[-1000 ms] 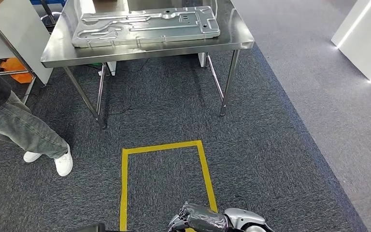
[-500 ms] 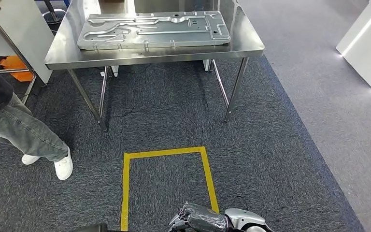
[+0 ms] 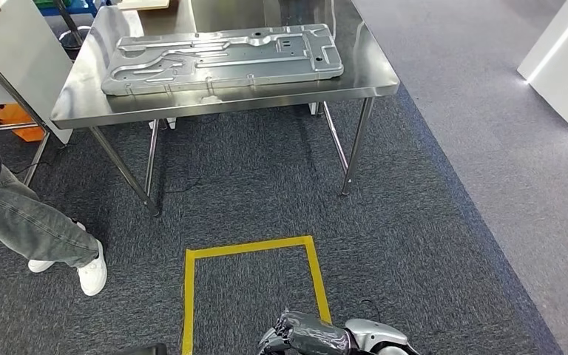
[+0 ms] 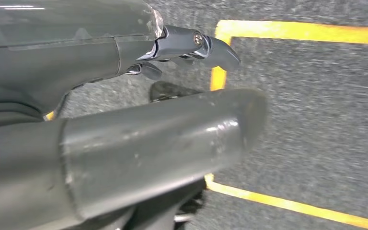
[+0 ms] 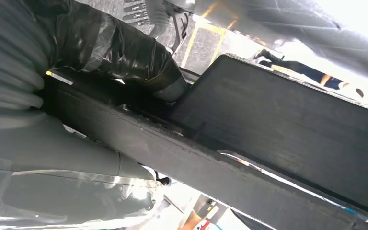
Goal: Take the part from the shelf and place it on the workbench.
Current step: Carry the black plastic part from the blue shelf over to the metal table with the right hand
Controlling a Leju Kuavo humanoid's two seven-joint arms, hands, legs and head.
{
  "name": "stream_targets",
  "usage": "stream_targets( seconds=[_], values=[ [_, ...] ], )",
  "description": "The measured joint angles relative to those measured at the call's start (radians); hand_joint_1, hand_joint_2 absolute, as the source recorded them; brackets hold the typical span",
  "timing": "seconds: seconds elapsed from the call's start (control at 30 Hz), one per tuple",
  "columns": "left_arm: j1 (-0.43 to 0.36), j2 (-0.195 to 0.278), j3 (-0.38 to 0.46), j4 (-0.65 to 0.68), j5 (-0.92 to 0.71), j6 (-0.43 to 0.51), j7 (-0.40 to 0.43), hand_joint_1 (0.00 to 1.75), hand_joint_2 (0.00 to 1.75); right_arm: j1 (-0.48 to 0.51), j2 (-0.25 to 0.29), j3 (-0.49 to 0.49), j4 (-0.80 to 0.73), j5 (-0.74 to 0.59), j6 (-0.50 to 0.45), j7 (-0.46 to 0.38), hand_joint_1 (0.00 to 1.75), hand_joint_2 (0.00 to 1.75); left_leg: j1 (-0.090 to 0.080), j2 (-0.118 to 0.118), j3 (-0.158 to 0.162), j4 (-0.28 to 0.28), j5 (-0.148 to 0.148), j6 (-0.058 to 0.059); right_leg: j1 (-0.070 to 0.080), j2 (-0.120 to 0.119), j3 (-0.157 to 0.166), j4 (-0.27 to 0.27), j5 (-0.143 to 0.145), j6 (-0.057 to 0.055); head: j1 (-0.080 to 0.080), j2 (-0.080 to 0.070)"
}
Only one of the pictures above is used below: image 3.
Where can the stainless steel workbench table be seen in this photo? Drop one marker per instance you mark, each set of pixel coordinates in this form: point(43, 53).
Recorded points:
point(362, 78)

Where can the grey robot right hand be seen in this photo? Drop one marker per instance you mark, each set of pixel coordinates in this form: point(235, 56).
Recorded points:
point(313, 333)

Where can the person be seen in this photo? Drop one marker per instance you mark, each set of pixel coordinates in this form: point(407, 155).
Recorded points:
point(29, 225)

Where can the blue plastic crate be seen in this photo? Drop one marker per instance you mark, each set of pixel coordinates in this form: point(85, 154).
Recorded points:
point(85, 7)

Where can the beige flat board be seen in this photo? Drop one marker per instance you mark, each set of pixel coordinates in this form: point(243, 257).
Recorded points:
point(142, 4)

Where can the white standing board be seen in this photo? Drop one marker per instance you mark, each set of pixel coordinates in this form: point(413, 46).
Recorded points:
point(19, 54)

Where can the orange cloth bundle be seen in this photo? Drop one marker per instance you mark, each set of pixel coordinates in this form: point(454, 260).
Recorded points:
point(14, 117)

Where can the black plastic plate frame part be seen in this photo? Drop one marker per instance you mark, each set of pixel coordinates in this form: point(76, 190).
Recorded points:
point(147, 350)

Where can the black pole stand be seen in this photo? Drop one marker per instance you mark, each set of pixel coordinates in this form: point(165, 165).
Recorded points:
point(76, 36)

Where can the white stand foot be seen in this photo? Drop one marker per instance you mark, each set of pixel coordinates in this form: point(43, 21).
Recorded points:
point(164, 124)
point(315, 109)

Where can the stamped grey metal panel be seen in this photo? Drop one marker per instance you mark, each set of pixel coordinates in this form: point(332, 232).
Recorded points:
point(215, 63)

